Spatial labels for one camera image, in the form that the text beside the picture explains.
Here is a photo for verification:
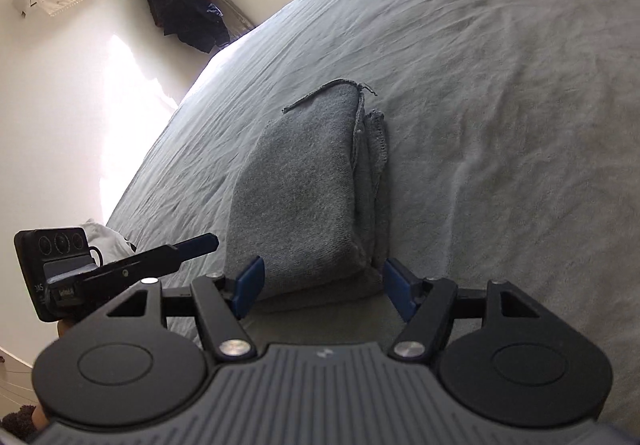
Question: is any grey knit sweater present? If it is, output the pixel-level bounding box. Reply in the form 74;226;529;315
224;79;390;313

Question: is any person left hand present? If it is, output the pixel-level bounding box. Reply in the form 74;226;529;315
58;321;74;337

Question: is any black left camera box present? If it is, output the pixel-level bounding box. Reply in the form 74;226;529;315
14;226;98;323

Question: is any white cloth on bed edge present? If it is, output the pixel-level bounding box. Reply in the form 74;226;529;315
81;219;136;264

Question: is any grey bed sheet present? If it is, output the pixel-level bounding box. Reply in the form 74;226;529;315
108;0;639;432

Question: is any dark hanging jacket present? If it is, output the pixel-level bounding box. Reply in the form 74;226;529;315
148;0;231;53

